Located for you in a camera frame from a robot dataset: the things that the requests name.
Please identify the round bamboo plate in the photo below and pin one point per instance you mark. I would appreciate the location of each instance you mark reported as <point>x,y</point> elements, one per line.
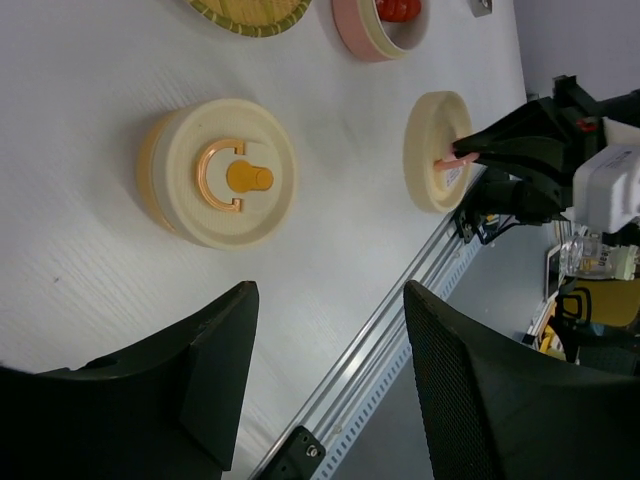
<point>252,18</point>

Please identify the yellow chair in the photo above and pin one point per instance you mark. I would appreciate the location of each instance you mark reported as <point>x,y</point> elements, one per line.
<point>614,303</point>

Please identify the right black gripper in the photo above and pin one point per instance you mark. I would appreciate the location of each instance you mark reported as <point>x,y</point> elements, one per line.
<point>519,144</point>

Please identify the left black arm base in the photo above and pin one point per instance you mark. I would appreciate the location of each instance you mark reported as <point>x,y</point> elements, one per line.
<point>297,459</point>

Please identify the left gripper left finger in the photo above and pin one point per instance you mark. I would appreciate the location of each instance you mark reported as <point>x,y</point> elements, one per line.
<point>165,407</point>

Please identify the cream lid pink handle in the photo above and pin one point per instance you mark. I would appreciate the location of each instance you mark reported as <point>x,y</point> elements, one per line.
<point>435,178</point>

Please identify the pink lunch container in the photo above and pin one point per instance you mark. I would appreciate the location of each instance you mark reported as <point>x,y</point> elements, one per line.
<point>371,40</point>

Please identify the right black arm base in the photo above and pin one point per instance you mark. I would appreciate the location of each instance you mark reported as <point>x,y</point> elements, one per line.
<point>486,228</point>

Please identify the perforated cable duct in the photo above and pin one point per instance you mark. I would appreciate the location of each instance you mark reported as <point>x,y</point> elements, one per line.
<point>372,429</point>

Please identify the clear glass jar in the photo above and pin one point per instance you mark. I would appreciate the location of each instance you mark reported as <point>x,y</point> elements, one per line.
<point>586,257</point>

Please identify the aluminium front rail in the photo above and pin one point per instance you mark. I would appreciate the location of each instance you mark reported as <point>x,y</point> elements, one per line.
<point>349,395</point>

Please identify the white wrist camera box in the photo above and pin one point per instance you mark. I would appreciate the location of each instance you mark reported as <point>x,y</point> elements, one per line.
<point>606,189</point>

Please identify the orange lunch container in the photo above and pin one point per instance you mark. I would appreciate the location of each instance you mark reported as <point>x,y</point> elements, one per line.
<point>144,177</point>

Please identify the cream lid orange handle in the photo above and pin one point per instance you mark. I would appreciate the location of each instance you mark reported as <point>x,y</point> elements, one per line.
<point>224,173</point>

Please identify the red sausage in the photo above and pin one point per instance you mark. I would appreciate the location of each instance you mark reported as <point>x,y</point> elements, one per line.
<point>398,11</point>

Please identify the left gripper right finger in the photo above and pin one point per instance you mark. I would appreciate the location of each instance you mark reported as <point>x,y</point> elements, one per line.
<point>493,408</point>

